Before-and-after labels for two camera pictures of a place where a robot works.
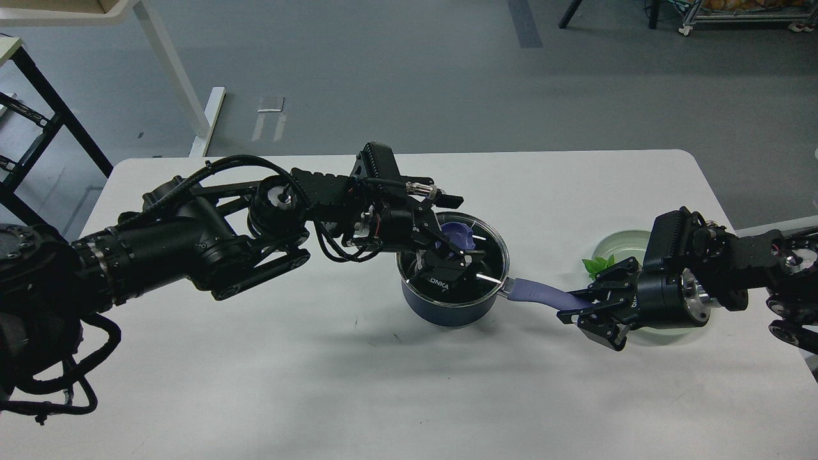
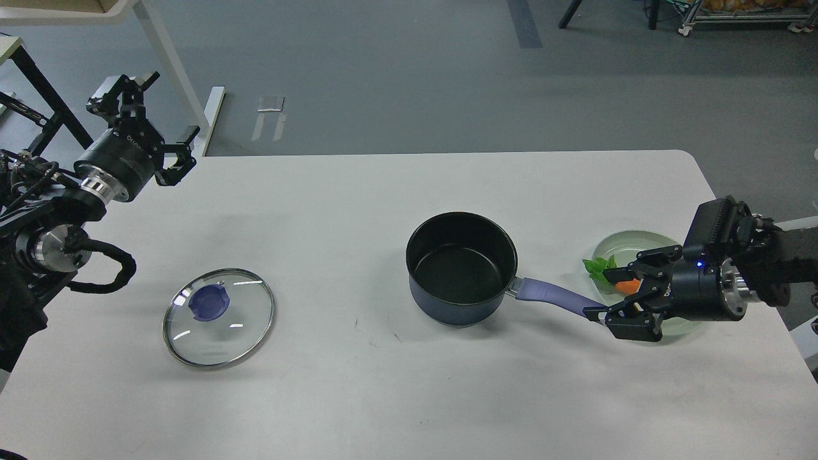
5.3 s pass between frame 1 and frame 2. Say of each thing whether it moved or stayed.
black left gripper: moved
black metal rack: stayed
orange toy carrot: stayed
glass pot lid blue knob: moved
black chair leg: stayed
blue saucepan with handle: stayed
